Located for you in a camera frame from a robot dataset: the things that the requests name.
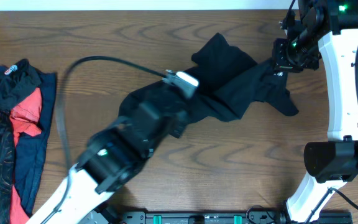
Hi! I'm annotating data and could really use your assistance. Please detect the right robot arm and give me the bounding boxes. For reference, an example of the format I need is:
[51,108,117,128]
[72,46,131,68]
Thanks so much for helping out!
[272,0,358,223]

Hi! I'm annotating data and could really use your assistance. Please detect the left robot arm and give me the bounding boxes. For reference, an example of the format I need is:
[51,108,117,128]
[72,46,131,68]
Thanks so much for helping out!
[29,81,196,223]

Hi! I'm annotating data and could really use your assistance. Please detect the red garment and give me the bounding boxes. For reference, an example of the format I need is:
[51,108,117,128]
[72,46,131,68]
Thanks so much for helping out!
[9,88,42,224]

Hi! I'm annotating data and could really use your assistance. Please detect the black t-shirt with white logo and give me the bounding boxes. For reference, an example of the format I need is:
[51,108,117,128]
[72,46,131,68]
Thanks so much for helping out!
[118,32,300,139]

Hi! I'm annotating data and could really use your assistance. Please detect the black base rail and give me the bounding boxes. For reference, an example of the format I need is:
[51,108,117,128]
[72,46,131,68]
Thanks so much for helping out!
[104,208,354,224]

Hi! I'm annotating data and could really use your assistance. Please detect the left camera cable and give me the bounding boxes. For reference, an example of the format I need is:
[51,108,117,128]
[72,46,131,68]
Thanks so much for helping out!
[54,55,170,175]

